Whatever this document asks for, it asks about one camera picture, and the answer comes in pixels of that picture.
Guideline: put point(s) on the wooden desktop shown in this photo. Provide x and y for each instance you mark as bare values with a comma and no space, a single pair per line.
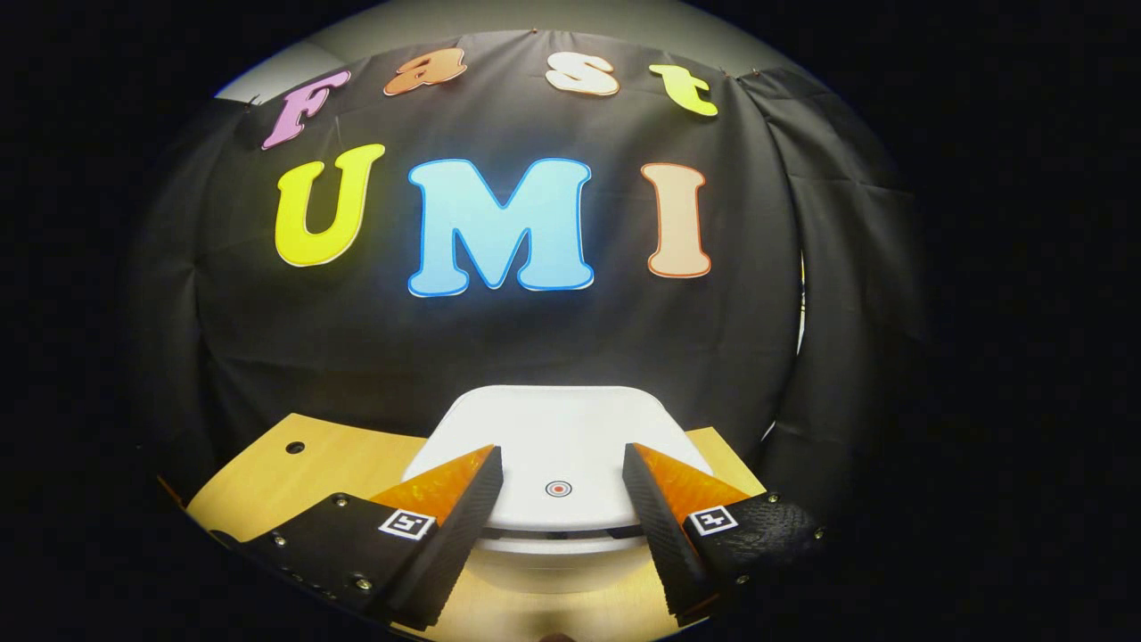
339,455

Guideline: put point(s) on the black backdrop cloth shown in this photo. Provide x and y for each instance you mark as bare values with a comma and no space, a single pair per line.
499,348

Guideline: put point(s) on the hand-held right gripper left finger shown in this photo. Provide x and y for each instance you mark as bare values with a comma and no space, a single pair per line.
459,544

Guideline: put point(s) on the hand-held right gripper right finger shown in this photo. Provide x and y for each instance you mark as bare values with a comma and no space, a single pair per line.
664,544

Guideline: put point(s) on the white desktop garbage bin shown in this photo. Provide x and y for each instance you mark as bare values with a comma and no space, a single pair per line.
553,428

